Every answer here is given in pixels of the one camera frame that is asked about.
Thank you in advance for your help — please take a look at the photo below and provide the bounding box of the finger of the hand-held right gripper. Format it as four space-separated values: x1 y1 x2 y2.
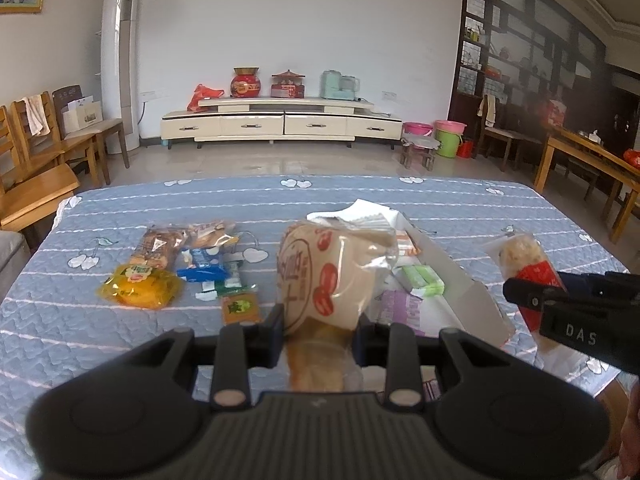
559 274 608 298
502 276 563 319

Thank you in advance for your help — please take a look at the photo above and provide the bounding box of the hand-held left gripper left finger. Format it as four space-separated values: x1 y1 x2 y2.
125 305 286 409

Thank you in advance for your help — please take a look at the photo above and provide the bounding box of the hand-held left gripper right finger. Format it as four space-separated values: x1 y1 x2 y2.
352 321 511 408

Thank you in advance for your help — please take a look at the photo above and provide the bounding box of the bread packet red label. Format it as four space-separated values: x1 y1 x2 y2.
482 232 568 356

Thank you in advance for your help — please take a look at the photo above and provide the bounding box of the small orange green packet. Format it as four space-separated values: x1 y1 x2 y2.
220 294 262 327

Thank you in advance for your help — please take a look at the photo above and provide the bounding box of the purple snack packet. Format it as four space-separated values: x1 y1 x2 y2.
375 289 427 337

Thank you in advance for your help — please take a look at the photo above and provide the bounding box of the white cardboard box red rim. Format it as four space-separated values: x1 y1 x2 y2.
306 199 516 348

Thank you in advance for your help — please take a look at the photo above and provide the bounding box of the round bread packet red print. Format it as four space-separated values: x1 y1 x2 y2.
276 219 399 393

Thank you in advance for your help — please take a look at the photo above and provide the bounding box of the green wafer packet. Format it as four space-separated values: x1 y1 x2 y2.
392 265 446 298

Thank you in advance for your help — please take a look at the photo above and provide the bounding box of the blue snack packet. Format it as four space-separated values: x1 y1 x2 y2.
176 246 225 284

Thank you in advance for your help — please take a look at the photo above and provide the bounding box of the brown striped snack packet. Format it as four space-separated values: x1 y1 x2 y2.
392 227 423 257

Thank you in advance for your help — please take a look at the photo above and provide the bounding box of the yellow snack pouch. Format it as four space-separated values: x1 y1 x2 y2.
98 264 183 310

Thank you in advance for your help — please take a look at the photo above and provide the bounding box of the person's right forearm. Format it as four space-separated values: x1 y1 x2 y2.
617 377 640 480

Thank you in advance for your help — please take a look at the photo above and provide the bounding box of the orange snack packet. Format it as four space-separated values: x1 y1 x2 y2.
186 218 241 251

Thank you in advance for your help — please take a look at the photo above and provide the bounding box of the wooden dining table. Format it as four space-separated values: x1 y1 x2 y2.
532 125 640 243

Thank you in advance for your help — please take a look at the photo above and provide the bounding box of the brown cake packet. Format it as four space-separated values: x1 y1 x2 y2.
130 225 190 272

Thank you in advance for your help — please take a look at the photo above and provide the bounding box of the dark wooden chair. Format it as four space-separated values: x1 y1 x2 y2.
477 94 525 172

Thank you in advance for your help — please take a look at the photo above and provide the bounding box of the green bucket pink rim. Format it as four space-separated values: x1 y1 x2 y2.
434 120 467 158

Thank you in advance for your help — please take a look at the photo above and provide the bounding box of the red gift bag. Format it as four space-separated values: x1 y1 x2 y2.
546 100 568 128

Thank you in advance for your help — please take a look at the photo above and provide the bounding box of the small wooden stool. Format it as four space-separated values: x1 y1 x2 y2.
400 135 438 170

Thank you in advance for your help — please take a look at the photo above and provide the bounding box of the beige cloth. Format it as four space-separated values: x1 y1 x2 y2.
477 95 497 128

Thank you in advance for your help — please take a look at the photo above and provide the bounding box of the cream TV cabinet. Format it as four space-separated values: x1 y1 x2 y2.
161 96 403 150

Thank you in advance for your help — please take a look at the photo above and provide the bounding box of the red gift box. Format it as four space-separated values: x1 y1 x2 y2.
271 70 306 99

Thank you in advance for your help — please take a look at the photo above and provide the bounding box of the red plastic bag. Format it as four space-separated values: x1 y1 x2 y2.
187 84 224 112

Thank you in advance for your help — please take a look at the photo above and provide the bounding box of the red gold jar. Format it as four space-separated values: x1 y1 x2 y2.
230 66 262 98

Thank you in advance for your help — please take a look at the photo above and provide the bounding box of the mint green appliance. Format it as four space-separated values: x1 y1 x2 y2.
320 71 362 101

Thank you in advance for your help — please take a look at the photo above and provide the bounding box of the dark wooden display shelf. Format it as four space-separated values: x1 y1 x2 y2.
447 0 640 161

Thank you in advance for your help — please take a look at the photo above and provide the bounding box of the dark brown chair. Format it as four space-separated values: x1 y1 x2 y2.
52 85 130 183

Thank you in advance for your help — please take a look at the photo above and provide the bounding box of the grey sofa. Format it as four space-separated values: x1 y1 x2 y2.
0 230 31 301

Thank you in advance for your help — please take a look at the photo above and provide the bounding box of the light wooden chair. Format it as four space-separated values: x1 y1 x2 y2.
11 91 103 186
0 105 81 241

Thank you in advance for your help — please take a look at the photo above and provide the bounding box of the white carton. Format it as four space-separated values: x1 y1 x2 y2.
61 96 103 138

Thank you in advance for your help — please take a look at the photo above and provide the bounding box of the white standing air conditioner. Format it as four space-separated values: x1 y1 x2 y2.
100 0 142 155

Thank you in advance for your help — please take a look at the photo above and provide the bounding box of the white towel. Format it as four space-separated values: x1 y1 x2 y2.
25 95 51 136

